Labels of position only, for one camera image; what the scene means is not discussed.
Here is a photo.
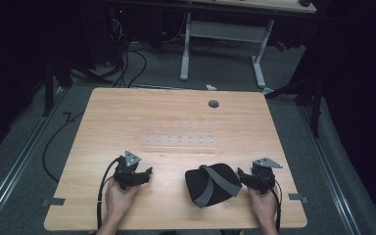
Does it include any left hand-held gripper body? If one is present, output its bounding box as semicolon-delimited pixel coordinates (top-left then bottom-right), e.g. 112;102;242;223
113;150;146;191

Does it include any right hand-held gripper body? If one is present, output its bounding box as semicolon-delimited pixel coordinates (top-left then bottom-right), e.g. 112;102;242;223
250;157;284;195

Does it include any black cap with grey bands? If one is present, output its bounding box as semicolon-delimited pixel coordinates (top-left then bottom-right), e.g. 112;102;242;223
184;163;244;209

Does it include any person's right hand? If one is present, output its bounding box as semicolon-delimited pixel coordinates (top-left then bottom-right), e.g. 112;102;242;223
246;184;280;227

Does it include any person's left hand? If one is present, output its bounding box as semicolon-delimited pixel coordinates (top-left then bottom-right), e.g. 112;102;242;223
105;177;142;223

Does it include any grey tape strip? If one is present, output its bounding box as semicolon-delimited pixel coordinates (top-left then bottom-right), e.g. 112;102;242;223
288;193;309;205
41;197;67;208

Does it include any clear plastic sheet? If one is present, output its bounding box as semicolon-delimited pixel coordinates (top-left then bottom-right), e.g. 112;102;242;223
141;124;220;149

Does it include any black metal stand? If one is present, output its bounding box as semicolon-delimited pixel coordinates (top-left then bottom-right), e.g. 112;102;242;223
41;55;116;118
263;70;327;139

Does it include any small red object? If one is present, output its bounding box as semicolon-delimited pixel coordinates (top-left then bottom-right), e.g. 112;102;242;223
275;40;289;54

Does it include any light wooden desk top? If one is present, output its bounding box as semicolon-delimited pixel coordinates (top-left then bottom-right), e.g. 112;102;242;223
179;0;317;15

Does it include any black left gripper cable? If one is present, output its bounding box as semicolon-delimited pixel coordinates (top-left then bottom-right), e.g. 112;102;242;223
96;157;122;230

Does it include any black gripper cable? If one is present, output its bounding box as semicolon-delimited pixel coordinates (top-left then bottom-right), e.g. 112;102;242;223
263;177;283;233
96;157;122;230

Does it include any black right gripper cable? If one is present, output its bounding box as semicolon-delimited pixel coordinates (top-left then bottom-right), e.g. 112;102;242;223
263;177;283;233

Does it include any metal floor rail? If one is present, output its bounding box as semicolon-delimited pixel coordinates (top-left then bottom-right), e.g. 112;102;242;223
297;104;363;235
0;85;71;235

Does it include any black floor cable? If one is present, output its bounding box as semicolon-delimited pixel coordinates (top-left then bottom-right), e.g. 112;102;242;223
41;111;86;184

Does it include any bundle of black floor cables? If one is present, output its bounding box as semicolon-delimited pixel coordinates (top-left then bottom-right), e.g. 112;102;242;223
104;13;190;89

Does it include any white metal desk frame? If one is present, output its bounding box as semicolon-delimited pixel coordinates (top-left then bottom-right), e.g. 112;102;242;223
179;12;276;96

